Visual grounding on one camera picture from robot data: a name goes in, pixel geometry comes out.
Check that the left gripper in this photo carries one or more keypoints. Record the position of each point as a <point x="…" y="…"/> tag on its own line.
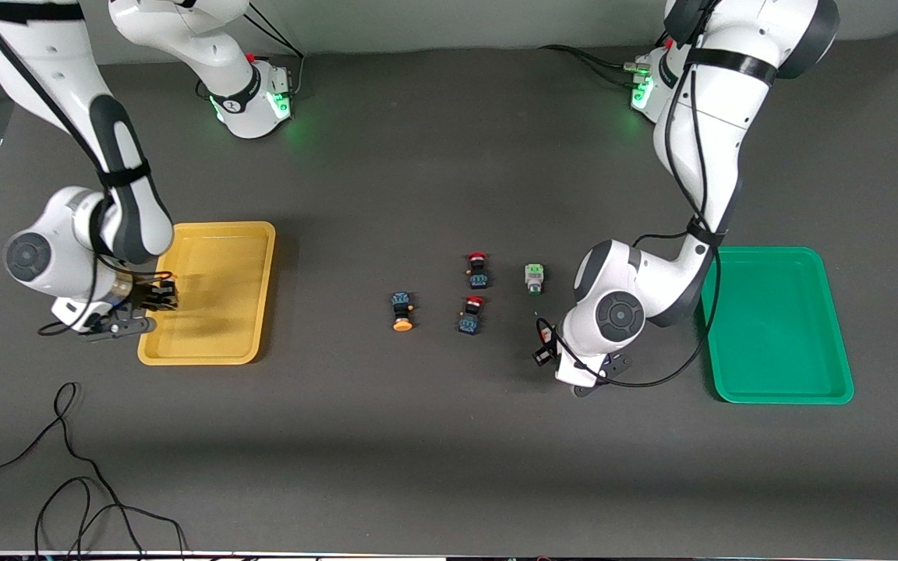
<point x="546" y="352"/>

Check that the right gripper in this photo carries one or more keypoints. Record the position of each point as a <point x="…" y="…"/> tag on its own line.
<point x="145" y="297"/>

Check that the white button with orange mark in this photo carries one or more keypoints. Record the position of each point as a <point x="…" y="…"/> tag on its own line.
<point x="547" y="335"/>

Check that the green white push button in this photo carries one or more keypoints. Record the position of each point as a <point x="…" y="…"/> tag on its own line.
<point x="535" y="277"/>

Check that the wide-capped yellow push button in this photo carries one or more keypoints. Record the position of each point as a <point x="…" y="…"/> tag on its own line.
<point x="402" y="310"/>

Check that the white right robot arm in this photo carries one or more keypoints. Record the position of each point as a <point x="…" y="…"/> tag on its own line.
<point x="51" y="78"/>

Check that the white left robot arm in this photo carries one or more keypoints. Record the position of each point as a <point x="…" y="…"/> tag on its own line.
<point x="698" y="156"/>

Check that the yellow plastic tray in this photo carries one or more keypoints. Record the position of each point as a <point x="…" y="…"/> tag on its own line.
<point x="215" y="312"/>

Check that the red push button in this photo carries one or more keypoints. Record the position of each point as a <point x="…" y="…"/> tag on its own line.
<point x="471" y="318"/>
<point x="478" y="273"/>

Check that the dark grey table mat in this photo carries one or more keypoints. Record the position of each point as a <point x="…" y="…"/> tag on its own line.
<point x="449" y="467"/>

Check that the green plastic tray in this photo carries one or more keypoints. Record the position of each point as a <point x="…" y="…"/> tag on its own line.
<point x="784" y="327"/>

